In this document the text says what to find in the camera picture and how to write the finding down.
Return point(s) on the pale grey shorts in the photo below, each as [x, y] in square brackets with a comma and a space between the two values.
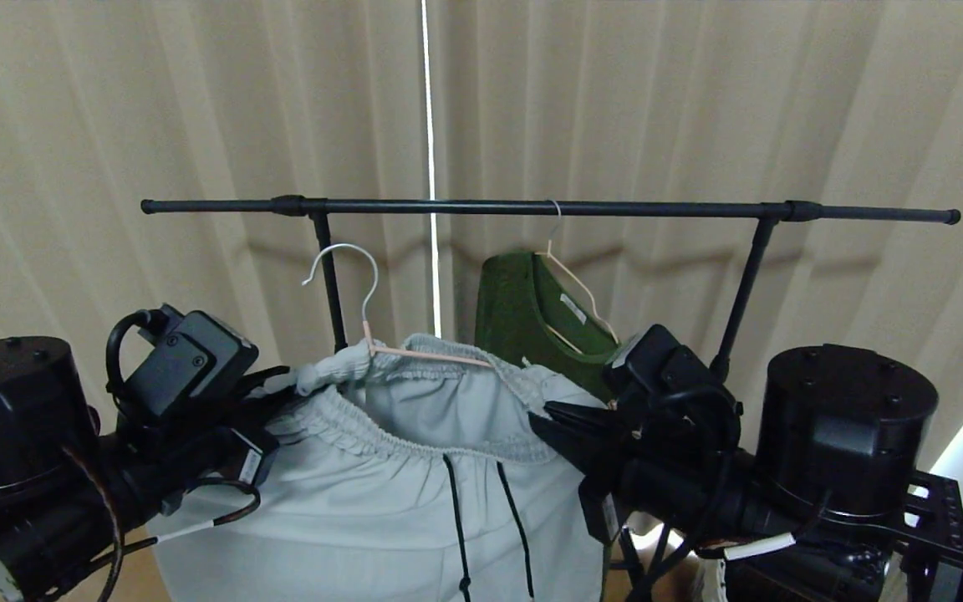
[364, 518]

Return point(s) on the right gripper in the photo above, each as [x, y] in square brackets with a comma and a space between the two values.
[682, 502]

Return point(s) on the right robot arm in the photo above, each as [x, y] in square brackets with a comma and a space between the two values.
[849, 418]

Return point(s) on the pink clothes hanger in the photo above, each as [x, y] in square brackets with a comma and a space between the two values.
[548, 249]
[369, 334]

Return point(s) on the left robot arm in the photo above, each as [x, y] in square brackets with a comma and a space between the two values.
[13, 401]

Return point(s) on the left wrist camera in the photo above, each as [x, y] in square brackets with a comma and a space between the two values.
[189, 359]

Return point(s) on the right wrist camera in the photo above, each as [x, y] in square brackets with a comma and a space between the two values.
[657, 368]

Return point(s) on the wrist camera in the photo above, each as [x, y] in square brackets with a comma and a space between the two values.
[189, 359]
[657, 368]

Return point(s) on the black clothes rack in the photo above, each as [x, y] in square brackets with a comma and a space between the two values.
[615, 207]

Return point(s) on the green long-sleeved shirt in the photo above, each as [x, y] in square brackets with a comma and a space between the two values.
[515, 318]

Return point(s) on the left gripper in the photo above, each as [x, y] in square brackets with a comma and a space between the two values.
[72, 527]

